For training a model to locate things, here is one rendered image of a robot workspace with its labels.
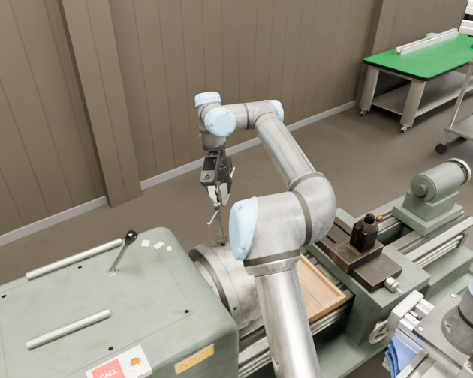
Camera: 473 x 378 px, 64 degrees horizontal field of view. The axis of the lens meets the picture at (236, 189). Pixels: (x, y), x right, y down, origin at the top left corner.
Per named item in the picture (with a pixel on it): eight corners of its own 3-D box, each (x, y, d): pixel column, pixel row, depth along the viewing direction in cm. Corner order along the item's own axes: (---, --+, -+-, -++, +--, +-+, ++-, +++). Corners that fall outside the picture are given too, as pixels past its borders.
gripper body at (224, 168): (233, 172, 125) (230, 138, 120) (227, 184, 118) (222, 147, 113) (212, 172, 127) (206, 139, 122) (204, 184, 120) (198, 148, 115)
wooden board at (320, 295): (285, 337, 139) (286, 331, 136) (233, 274, 163) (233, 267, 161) (344, 302, 152) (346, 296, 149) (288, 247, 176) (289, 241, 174)
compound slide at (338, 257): (346, 273, 150) (348, 264, 147) (328, 257, 157) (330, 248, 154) (381, 253, 159) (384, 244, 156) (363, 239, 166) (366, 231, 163)
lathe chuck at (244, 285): (245, 349, 125) (236, 272, 111) (203, 297, 150) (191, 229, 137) (268, 336, 129) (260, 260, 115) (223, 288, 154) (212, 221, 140)
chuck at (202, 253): (236, 354, 123) (225, 277, 110) (195, 301, 148) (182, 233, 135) (245, 349, 125) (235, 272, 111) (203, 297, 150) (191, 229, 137)
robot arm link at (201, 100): (196, 98, 105) (191, 94, 113) (202, 136, 110) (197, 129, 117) (224, 94, 107) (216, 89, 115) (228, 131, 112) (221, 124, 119)
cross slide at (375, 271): (370, 293, 148) (372, 286, 145) (299, 230, 177) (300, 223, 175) (400, 274, 156) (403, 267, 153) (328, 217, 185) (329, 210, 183)
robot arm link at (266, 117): (367, 208, 73) (276, 87, 107) (316, 219, 71) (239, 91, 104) (352, 246, 81) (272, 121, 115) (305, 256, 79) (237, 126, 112)
